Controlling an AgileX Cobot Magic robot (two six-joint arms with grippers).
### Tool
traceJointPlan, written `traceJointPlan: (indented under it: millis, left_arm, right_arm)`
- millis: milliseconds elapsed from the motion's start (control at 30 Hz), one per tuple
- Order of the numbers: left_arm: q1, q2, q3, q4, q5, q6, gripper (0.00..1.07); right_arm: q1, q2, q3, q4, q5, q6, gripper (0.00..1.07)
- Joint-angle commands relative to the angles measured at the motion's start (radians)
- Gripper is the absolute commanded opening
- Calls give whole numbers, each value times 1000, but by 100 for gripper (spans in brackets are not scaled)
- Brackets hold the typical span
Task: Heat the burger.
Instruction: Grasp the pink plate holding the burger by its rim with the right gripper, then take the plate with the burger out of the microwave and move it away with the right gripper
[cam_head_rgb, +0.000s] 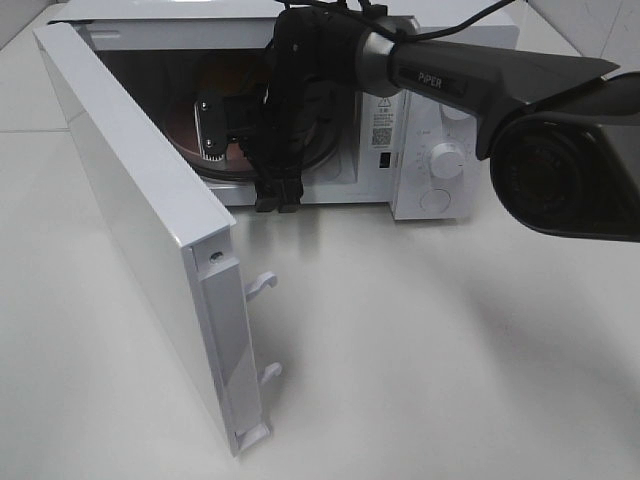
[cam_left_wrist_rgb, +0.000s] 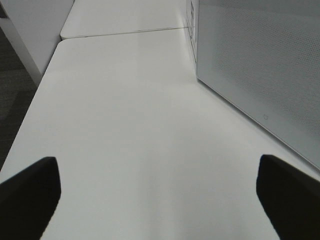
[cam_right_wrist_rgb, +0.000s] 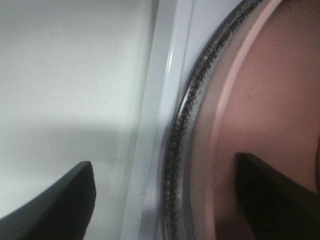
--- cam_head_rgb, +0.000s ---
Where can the white microwave door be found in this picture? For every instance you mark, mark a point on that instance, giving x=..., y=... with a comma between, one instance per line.
x=174, y=234

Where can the white microwave oven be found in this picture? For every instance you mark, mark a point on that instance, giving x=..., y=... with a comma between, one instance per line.
x=152, y=48

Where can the round door release button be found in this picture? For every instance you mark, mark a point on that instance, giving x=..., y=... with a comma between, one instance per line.
x=435, y=201

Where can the white microwave knob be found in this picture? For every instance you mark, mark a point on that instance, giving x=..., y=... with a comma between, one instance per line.
x=454, y=114
x=447, y=160

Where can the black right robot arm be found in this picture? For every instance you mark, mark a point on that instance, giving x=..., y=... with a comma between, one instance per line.
x=561, y=133

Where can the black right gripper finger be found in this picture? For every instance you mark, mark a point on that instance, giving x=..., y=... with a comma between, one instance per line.
x=225, y=119
x=278, y=183

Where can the pink round plate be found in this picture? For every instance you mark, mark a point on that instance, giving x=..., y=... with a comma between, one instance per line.
x=180, y=128

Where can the burger with sesame-free bun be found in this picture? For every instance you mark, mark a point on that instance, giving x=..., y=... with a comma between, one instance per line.
x=231, y=72

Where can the glass microwave turntable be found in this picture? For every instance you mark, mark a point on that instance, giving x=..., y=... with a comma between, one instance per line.
x=235, y=167

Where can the white warning label sticker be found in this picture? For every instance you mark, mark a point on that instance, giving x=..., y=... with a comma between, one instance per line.
x=382, y=123

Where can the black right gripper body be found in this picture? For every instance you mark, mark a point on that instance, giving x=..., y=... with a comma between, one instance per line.
x=311, y=47

